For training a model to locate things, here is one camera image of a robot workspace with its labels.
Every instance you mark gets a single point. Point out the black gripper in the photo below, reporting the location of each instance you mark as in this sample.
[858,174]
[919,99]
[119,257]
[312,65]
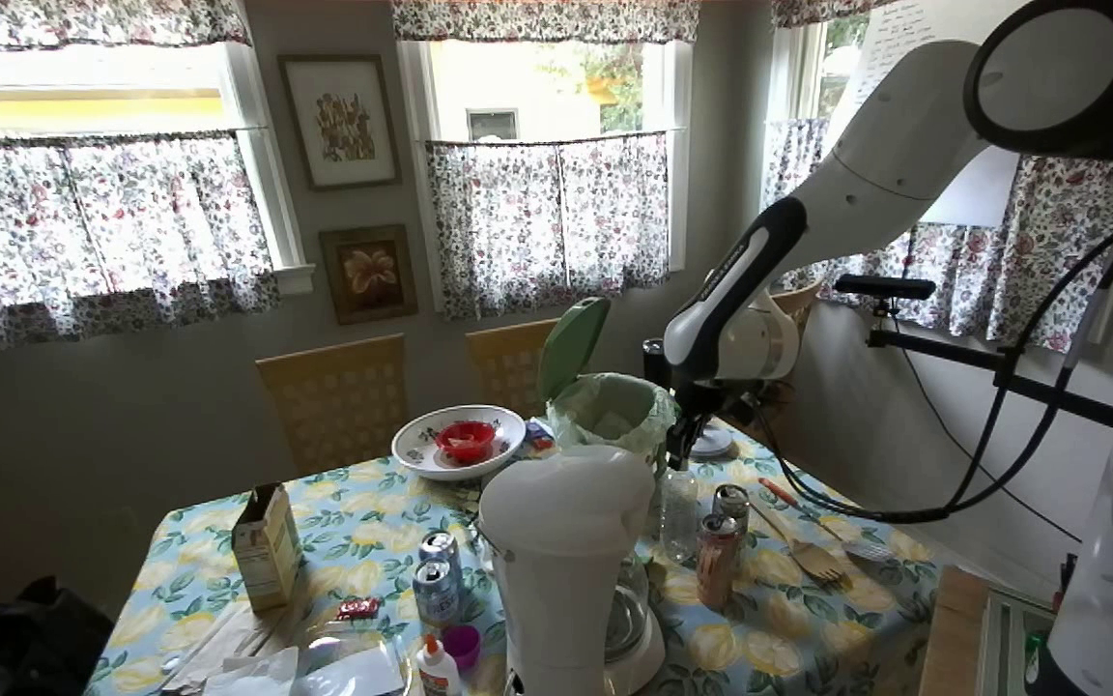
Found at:
[696,404]

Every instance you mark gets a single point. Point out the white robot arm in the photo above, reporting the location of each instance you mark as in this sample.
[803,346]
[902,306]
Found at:
[1041,85]

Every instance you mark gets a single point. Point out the white glue bottle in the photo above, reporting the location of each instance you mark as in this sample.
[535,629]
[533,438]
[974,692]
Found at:
[437,671]

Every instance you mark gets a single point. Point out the green bin lid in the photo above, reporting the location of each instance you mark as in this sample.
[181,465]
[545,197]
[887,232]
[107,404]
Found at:
[569,340]

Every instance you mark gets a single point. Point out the lemon print tablecloth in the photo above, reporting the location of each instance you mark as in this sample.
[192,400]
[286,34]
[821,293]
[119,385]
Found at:
[361,527]

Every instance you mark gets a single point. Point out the yellow chair back right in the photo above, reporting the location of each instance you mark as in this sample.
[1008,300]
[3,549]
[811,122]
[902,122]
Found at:
[507,362]

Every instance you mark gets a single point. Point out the yellow chair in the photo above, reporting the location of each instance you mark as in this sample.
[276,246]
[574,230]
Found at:
[507,362]
[339,404]

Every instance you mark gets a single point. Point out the wooden spatula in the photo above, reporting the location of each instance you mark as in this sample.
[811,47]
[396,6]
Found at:
[811,559]

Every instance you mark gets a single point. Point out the white plate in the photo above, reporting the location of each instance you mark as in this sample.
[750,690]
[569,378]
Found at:
[418,442]

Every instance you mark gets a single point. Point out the silver can behind coffee maker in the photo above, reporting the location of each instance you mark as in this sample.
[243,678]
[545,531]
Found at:
[437,594]

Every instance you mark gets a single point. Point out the dark framed picture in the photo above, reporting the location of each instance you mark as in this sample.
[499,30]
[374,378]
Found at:
[369,272]

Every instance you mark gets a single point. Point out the yellow chair back left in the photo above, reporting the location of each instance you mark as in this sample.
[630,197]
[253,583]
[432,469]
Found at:
[339,404]

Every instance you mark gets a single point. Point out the framed flower picture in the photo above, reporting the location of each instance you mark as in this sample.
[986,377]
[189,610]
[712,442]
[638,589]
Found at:
[343,122]

